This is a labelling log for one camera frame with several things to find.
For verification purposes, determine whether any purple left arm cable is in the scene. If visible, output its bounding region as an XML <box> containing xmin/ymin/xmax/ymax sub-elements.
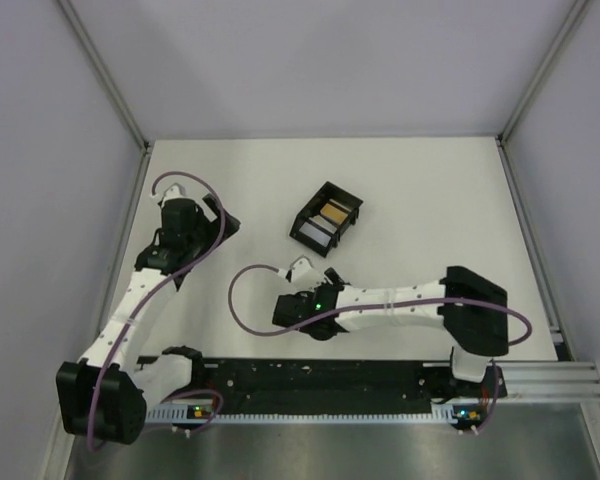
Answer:
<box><xmin>82</xmin><ymin>171</ymin><xmax>229</xmax><ymax>452</ymax></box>

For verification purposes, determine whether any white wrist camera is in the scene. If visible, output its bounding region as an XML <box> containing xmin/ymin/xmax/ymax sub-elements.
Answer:
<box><xmin>150</xmin><ymin>183</ymin><xmax>187</xmax><ymax>207</ymax></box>
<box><xmin>277</xmin><ymin>256</ymin><xmax>328</xmax><ymax>290</ymax></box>

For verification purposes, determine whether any aluminium right frame post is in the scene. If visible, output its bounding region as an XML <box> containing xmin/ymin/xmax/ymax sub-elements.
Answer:
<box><xmin>497</xmin><ymin>0</ymin><xmax>594</xmax><ymax>147</ymax></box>

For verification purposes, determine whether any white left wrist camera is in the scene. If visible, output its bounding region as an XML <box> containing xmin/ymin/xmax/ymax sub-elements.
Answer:
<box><xmin>150</xmin><ymin>183</ymin><xmax>187</xmax><ymax>207</ymax></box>

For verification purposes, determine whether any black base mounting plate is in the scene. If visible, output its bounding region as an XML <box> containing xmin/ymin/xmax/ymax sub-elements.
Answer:
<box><xmin>139</xmin><ymin>355</ymin><xmax>509</xmax><ymax>416</ymax></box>

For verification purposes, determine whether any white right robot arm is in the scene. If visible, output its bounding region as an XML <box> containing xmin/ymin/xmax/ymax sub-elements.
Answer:
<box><xmin>272</xmin><ymin>266</ymin><xmax>509</xmax><ymax>396</ymax></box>

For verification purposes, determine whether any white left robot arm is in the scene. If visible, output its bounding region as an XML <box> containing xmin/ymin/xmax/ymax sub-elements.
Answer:
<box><xmin>56</xmin><ymin>188</ymin><xmax>240</xmax><ymax>450</ymax></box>

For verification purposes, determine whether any aluminium frame post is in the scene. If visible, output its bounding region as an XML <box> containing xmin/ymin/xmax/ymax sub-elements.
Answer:
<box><xmin>54</xmin><ymin>0</ymin><xmax>150</xmax><ymax>152</ymax></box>
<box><xmin>497</xmin><ymin>0</ymin><xmax>594</xmax><ymax>147</ymax></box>

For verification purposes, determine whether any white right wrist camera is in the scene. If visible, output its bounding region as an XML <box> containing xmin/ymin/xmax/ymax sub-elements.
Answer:
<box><xmin>277</xmin><ymin>256</ymin><xmax>328</xmax><ymax>290</ymax></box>

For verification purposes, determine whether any white slotted cable duct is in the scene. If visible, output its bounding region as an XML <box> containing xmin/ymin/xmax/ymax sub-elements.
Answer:
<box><xmin>146</xmin><ymin>404</ymin><xmax>481</xmax><ymax>426</ymax></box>

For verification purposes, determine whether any black plastic card tray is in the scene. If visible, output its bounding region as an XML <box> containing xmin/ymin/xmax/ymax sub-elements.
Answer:
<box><xmin>289</xmin><ymin>181</ymin><xmax>363</xmax><ymax>258</ymax></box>

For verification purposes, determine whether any aluminium left frame post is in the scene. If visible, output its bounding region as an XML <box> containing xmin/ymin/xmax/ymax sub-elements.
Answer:
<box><xmin>54</xmin><ymin>0</ymin><xmax>150</xmax><ymax>152</ymax></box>

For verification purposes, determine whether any grey blue card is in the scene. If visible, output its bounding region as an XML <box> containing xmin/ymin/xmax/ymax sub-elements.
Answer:
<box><xmin>299</xmin><ymin>221</ymin><xmax>332</xmax><ymax>248</ymax></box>

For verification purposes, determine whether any aluminium front rail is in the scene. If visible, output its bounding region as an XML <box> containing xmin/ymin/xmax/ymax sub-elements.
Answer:
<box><xmin>499</xmin><ymin>361</ymin><xmax>600</xmax><ymax>404</ymax></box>

